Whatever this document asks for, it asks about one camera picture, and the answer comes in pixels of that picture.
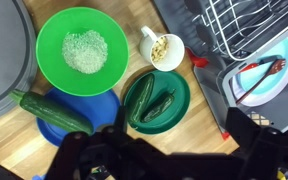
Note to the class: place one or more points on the gray round tray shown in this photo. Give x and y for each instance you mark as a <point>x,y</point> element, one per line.
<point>4,50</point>

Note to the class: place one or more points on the blue tape pieces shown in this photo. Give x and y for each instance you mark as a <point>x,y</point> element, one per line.
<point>39,177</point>

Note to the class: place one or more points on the bright green bowl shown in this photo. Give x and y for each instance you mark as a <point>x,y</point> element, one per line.
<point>50,66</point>

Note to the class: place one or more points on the brown wooden fork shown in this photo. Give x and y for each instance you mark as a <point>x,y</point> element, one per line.
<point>277,66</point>

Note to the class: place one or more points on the blue plate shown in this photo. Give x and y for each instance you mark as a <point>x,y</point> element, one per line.
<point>99,106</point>

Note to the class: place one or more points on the red plastic spout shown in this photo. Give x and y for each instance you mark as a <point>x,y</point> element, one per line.
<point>197,60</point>

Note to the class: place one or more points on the white mug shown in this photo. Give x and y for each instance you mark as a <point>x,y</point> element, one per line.
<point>145,46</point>

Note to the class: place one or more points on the white rice pile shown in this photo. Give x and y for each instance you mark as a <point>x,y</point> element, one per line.
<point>84,51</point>

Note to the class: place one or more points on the light-blue plate white rim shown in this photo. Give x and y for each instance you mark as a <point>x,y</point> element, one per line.
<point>270,85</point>

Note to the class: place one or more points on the short dark-green zucchini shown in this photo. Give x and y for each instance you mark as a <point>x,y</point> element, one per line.
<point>140,98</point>

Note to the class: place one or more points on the gray dish rack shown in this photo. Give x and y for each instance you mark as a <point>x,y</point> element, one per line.
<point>207,80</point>

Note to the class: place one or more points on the dark zucchini with pale stem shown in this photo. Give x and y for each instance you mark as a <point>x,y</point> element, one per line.
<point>50,111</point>

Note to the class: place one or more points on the dark-green pepper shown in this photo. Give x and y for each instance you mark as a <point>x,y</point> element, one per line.
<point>157,106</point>

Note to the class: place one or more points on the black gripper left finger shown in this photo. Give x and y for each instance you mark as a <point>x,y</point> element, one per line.
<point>74,156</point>

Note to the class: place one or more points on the pale nuts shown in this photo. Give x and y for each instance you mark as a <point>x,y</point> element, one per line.
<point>159,49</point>

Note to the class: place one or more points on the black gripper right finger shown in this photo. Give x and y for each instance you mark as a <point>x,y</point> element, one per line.
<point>260,150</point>

